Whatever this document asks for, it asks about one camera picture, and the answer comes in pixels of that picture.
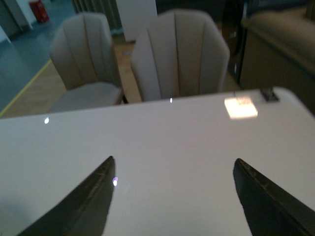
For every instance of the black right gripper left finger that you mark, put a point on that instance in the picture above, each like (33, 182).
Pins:
(84, 211)

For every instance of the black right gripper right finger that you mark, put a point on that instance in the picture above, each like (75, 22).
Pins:
(268, 208)

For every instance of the black white table label sticker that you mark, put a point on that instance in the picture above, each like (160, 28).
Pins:
(269, 95)

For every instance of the brown leather sofa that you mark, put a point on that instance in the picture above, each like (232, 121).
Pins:
(280, 52)

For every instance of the left beige dining chair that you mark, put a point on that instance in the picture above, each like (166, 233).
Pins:
(83, 54)

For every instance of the beige dining chair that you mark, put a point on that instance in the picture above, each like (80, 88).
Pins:
(83, 54)
(181, 53)

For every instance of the right beige dining chair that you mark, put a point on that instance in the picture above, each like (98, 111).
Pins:
(181, 53)

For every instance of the black washing machine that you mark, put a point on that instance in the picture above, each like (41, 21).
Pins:
(234, 34)

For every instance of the white refrigerator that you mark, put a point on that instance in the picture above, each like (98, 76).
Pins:
(134, 14)

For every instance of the beige curtain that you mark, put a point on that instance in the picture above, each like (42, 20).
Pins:
(108, 8)

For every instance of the red fire extinguisher box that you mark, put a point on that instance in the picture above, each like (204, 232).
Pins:
(39, 11)

